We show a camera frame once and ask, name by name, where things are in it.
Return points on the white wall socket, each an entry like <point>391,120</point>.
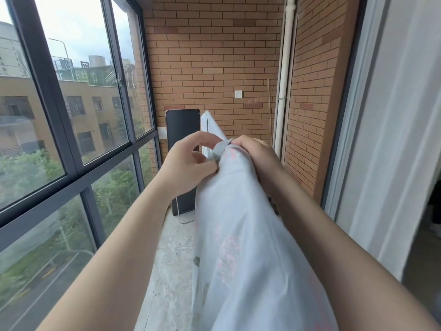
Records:
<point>238,94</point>

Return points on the thin wooden stick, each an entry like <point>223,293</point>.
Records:
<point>269,110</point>

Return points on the white sheer curtain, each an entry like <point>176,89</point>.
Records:
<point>396,134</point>

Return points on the tan building outside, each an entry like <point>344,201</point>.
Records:
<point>86,99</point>

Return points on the light blue floral bed sheet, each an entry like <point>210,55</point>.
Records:
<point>241,255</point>

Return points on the person's left hand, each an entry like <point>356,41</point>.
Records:
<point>179,168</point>

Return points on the white drain pipe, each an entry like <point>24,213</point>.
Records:
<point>286,65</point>

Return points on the person's right hand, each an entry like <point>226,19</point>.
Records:
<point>267,165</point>

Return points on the grey street lamp pole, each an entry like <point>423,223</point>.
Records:
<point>65,51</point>

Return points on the person's right forearm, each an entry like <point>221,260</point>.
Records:
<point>337,258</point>

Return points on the person's left thumb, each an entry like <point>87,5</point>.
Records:
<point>209,165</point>

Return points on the person's right fingers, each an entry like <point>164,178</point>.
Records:
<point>247,143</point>

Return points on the white sliding door frame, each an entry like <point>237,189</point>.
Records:
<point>348,99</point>

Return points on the person's left forearm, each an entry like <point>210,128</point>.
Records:
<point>113,258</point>

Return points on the dark grey window frame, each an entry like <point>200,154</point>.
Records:
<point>50,93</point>

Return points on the black standing mirror panel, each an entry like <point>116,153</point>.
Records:
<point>181,127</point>

